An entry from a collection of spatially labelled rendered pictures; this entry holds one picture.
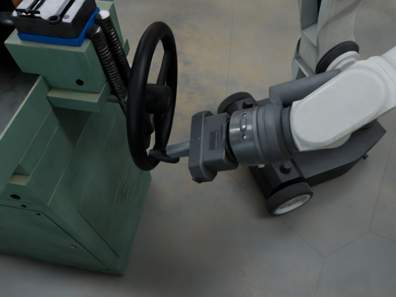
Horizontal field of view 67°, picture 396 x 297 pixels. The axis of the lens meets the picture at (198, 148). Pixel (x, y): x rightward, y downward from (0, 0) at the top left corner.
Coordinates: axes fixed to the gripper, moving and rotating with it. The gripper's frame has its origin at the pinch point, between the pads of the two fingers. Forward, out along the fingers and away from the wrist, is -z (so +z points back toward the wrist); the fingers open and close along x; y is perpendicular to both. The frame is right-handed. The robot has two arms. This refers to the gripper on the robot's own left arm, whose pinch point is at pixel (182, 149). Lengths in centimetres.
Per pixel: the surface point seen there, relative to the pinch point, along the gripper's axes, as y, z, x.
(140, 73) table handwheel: 12.5, -0.2, 7.8
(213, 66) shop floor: -90, -48, 98
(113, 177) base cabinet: -20.5, -39.9, 5.2
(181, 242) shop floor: -68, -46, -9
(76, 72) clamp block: 16.1, -11.2, 9.4
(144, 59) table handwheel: 12.7, 0.3, 10.1
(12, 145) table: 18.6, -19.1, -3.4
